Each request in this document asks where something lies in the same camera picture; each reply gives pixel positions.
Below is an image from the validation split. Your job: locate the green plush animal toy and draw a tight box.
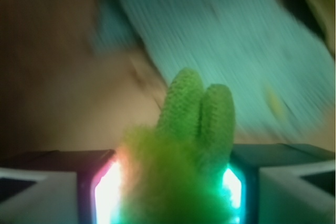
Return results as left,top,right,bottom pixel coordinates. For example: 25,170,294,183
116,68,236,223

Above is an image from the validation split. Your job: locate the teal terry cloth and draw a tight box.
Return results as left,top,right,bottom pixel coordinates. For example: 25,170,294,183
92,0,335,140

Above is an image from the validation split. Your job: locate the brown paper bag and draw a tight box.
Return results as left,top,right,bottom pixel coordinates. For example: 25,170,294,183
1,0,335,156

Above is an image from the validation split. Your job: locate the gripper right finger teal-lit pad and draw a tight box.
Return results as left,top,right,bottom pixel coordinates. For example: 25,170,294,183
223,144,335,223

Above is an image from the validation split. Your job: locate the gripper left finger red-lit pad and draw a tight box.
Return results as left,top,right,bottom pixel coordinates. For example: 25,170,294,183
1,150,121,223

